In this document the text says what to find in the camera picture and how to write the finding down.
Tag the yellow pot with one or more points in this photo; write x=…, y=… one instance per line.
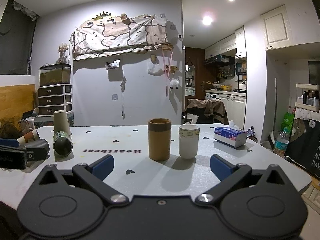
x=226, y=88

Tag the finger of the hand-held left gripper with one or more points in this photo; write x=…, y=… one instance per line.
x=12, y=158
x=8, y=142

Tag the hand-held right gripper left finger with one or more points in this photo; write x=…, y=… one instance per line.
x=103, y=166

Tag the wooden panel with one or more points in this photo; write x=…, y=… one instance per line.
x=16, y=102

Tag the black lettered sign board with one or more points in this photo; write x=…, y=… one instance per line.
x=306, y=145

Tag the green plastic bag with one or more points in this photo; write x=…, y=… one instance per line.
x=288, y=121

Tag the brown and white paper cup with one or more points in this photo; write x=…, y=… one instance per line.
x=28, y=136

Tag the white plastic bag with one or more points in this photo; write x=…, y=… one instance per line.
x=155, y=68

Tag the chair with brown jacket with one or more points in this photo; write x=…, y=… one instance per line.
x=207, y=108

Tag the white plush sheep toy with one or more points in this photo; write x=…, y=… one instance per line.
x=174, y=83

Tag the dried flower vase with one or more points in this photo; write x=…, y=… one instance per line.
x=62, y=53

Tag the washing machine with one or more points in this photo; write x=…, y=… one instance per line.
x=212, y=96

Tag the black curtain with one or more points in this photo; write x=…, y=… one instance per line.
x=15, y=40

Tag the clear water bottle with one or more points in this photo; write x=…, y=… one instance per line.
x=281, y=142

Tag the printed blanket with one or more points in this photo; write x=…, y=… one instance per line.
x=117, y=36

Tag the green metal cup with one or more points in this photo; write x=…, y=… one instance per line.
x=63, y=145

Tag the white drawer unit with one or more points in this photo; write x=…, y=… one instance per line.
x=55, y=100

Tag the blue tissue box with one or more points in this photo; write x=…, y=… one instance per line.
x=228, y=136

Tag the glass fish tank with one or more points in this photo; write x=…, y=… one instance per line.
x=55, y=76

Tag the white storage rack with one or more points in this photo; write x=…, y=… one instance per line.
x=308, y=100

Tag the white patterned paper cup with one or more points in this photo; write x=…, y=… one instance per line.
x=188, y=143

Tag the tan paper cup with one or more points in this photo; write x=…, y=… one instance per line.
x=61, y=121

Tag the white wall cupboard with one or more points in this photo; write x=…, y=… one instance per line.
x=277, y=27

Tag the brown bamboo cup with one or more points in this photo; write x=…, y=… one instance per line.
x=159, y=142

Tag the gold crown ornament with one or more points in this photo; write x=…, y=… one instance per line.
x=102, y=16

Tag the white kitchen base cabinet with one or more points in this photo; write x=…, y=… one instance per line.
x=233, y=107

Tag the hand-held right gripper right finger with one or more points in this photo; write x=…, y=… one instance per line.
x=220, y=166

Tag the dark grey cup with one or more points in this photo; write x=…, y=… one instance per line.
x=38, y=148

